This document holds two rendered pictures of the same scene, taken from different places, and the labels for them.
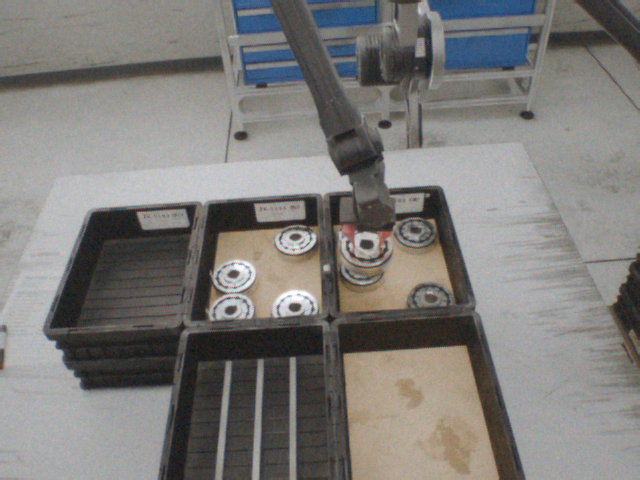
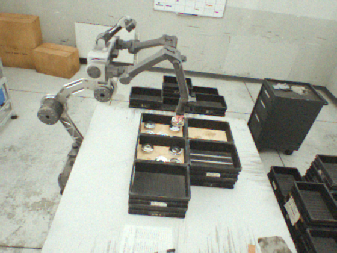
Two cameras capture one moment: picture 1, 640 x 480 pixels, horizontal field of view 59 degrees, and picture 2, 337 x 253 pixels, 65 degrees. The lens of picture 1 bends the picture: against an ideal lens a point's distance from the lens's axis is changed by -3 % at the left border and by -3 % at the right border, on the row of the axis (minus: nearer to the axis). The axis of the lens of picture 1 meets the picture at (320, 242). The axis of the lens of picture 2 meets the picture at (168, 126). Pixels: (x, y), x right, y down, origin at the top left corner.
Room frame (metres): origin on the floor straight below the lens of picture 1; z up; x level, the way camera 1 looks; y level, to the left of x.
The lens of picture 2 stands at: (1.06, 1.65, 2.30)
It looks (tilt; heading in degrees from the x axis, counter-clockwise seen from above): 37 degrees down; 264
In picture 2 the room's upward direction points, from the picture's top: 9 degrees clockwise
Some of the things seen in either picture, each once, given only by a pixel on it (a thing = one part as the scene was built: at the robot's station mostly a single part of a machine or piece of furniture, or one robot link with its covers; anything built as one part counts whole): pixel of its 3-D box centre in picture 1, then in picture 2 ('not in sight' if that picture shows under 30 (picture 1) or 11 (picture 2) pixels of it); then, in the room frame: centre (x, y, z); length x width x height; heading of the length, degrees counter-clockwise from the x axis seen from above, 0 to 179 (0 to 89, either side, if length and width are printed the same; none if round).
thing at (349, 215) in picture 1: (367, 201); (180, 108); (0.80, -0.09, 1.16); 0.10 x 0.07 x 0.07; 84
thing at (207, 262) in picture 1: (263, 271); (160, 154); (0.92, 0.14, 0.87); 0.40 x 0.30 x 0.11; 179
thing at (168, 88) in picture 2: not in sight; (175, 95); (0.68, -1.60, 0.37); 0.40 x 0.30 x 0.45; 0
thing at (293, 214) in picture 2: not in sight; (292, 210); (-0.30, 0.24, 0.41); 0.31 x 0.02 x 0.16; 89
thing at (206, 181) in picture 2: not in sight; (209, 168); (0.52, 0.15, 0.76); 0.40 x 0.30 x 0.12; 179
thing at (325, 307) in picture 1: (260, 256); (161, 149); (0.92, 0.14, 0.92); 0.40 x 0.30 x 0.02; 179
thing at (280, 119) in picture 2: not in sight; (279, 118); (-0.66, -1.14, 0.45); 0.60 x 0.45 x 0.90; 179
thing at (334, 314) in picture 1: (392, 247); (162, 125); (0.92, -0.16, 0.92); 0.40 x 0.30 x 0.02; 179
